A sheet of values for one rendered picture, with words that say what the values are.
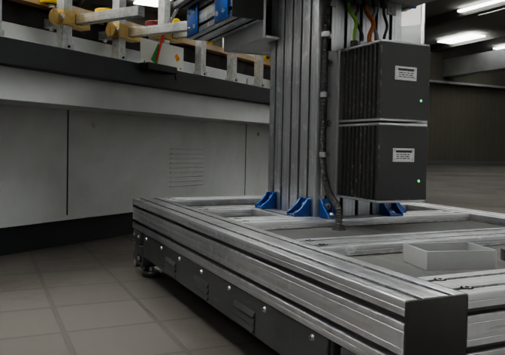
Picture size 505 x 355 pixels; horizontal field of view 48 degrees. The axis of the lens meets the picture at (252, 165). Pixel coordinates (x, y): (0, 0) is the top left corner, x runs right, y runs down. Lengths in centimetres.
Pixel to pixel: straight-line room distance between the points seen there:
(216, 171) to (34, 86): 134
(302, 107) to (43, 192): 113
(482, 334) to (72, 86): 160
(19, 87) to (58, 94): 15
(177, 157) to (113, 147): 43
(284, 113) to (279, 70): 12
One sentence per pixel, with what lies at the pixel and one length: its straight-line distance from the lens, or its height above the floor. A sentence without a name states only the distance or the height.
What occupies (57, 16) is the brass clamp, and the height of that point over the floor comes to 80.
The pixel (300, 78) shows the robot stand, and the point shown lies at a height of 57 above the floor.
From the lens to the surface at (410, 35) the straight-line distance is 432.
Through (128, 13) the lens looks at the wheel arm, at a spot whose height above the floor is 80.
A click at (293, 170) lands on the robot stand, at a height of 34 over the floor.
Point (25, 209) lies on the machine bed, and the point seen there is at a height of 16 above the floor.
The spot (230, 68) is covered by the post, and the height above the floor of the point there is 76.
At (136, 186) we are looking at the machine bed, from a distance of 256.
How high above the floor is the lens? 39
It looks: 2 degrees down
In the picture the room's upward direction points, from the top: 1 degrees clockwise
